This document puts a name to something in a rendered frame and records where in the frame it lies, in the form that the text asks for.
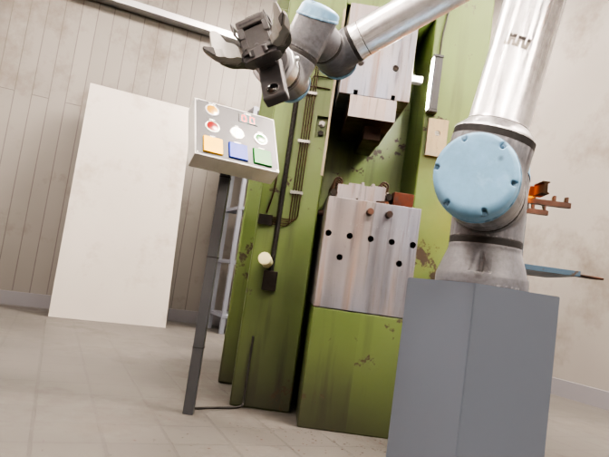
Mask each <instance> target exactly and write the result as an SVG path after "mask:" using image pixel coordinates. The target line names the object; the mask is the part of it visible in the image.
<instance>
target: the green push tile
mask: <svg viewBox="0 0 609 457"><path fill-rule="evenodd" d="M253 157H254V163H255V164H258V165H262V166H267V167H270V168H272V157H271V151H265V150H261V149H258V148H253Z"/></svg>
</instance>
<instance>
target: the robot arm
mask: <svg viewBox="0 0 609 457"><path fill-rule="evenodd" d="M468 1H470V0H392V1H390V2H389V3H388V4H386V5H383V6H382V7H380V8H378V9H376V10H375V11H373V12H371V13H370V14H368V15H366V16H365V17H363V18H361V19H359V20H358V21H356V22H354V23H353V24H348V25H347V26H345V27H344V28H342V29H340V30H339V31H338V30H337V29H336V28H335V27H336V26H337V25H338V21H339V16H338V14H337V13H336V12H335V11H333V10H332V9H330V8H329V7H327V6H325V5H322V4H320V3H317V2H315V1H312V0H305V1H303V2H302V3H301V5H300V7H299V9H298V10H297V11H296V15H295V18H294V20H293V22H292V23H291V25H290V22H289V19H288V16H287V13H286V12H285V11H282V10H281V8H280V7H279V5H278V3H277V2H274V4H273V13H274V22H273V23H272V20H271V19H270V17H269V16H268V14H267V13H266V11H265V9H263V12H262V11H261V12H259V13H256V14H254V15H250V16H249V17H247V18H246V19H244V20H241V21H239V22H237V23H236V24H235V26H236V29H235V27H234V26H233V25H232V24H231V25H230V27H231V30H232V33H233V35H234V36H235V37H236V39H237V40H238V41H239V42H240V45H241V48H242V51H243V53H242V55H241V54H240V52H239V49H238V47H237V46H236V45H235V44H232V43H227V42H226V41H225V40H224V39H223V38H222V37H221V35H220V34H219V33H218V32H216V31H211V32H210V33H209V37H210V46H211V47H209V46H203V47H202V49H203V52H204V53H205V54H206V55H207V56H209V57H210V58H211V59H213V60H214V61H216V62H218V63H220V64H221V65H223V66H225V67H227V68H230V69H248V70H253V74H254V75H255V77H256V78H257V79H258V81H260V84H261V90H262V95H263V100H264V102H265V104H266V106H267V107H268V108H270V107H272V106H275V105H277V104H279V103H281V102H287V103H293V102H299V101H301V100H302V99H303V98H304V97H305V96H306V95H307V94H308V92H309V89H310V85H311V78H310V76H311V74H312V72H313V70H314V68H315V66H317V67H318V68H319V70H320V71H321V73H323V74H324V75H326V76H327V77H329V78H331V79H334V80H342V79H345V78H347V77H349V76H350V75H351V74H352V73H353V72H354V71H355V69H356V66H357V64H358V63H360V62H362V61H363V60H365V59H366V58H367V57H369V56H370V55H372V54H374V53H377V52H378V51H380V50H381V49H383V48H385V47H386V46H388V45H390V44H393V43H395V42H396V41H398V40H400V39H402V38H403V37H404V36H406V35H408V34H411V33H412V32H414V31H416V30H418V29H420V28H421V27H423V26H424V25H426V24H429V23H430V22H432V21H434V20H436V19H438V18H439V17H441V16H443V15H445V14H446V13H448V12H450V11H452V10H454V9H455V8H457V7H459V6H461V5H464V4H465V3H467V2H468ZM566 2H567V0H504V1H503V4H502V7H501V10H500V13H499V17H498V21H497V25H496V28H495V31H494V34H493V37H492V40H491V44H490V47H489V49H488V55H487V58H486V61H485V64H484V67H483V71H482V74H481V77H480V80H479V83H478V89H477V91H476V95H475V98H474V101H473V104H472V107H471V110H470V114H469V117H468V118H467V119H466V120H464V121H462V122H459V123H457V124H456V125H455V127H454V131H453V133H452V136H451V140H450V143H449V144H448V145H447V146H446V147H445V148H444V149H443V150H442V151H441V153H440V155H439V157H438V158H437V160H436V162H435V166H434V170H433V185H434V189H435V193H436V195H437V198H438V200H439V202H440V204H441V206H442V207H443V208H444V209H445V210H446V211H447V212H448V213H449V214H450V215H451V216H452V217H451V225H450V233H449V246H448V249H447V251H446V253H445V254H444V256H443V258H442V260H441V262H440V264H439V266H438V268H437V270H436V274H435V280H446V281H456V282H467V283H476V284H482V285H488V286H493V287H503V288H509V289H515V290H520V291H526V292H528V290H529V280H527V272H526V268H525V264H524V260H523V257H522V250H523V242H524V234H525V225H526V216H527V200H528V191H529V184H530V180H531V177H530V165H531V161H532V159H533V155H534V152H535V149H536V145H537V143H536V141H535V140H534V138H533V137H532V135H531V133H530V132H529V128H530V124H531V122H532V119H533V115H534V112H535V108H536V106H537V100H538V97H539V94H540V91H541V88H542V84H543V81H544V79H545V75H546V69H547V66H548V64H549V60H550V57H551V54H552V51H553V48H554V44H555V41H556V36H557V33H558V29H559V26H560V24H561V20H562V17H563V14H564V11H565V8H566ZM236 33H237V35H236ZM237 36H238V37H237Z"/></svg>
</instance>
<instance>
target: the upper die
mask: <svg viewBox="0 0 609 457"><path fill-rule="evenodd" d="M396 108H397V102H396V101H391V100H384V99H379V98H372V97H366V96H361V95H354V94H351V95H350V98H349V100H348V103H347V105H346V108H345V110H344V113H343V117H342V119H341V122H340V129H339V136H338V141H348V142H354V143H356V141H357V139H358V137H359V136H360V134H361V132H362V130H363V127H364V126H371V127H377V128H382V130H381V138H380V141H379V143H378V144H377V145H376V146H378V145H379V144H380V142H381V141H382V139H383V138H384V136H385V135H386V134H387V132H388V131H389V129H390V128H391V127H392V125H393V124H394V122H395V114H396Z"/></svg>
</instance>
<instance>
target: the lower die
mask: <svg viewBox="0 0 609 457"><path fill-rule="evenodd" d="M335 189H336V190H337V192H338V193H337V195H336V197H341V198H347V199H358V200H365V201H370V202H376V201H384V199H385V192H386V188H384V187H377V186H375V184H373V185H372V186H371V187H367V186H364V182H362V183H361V184H355V183H349V184H348V185H345V184H339V183H338V185H337V187H336V188H335Z"/></svg>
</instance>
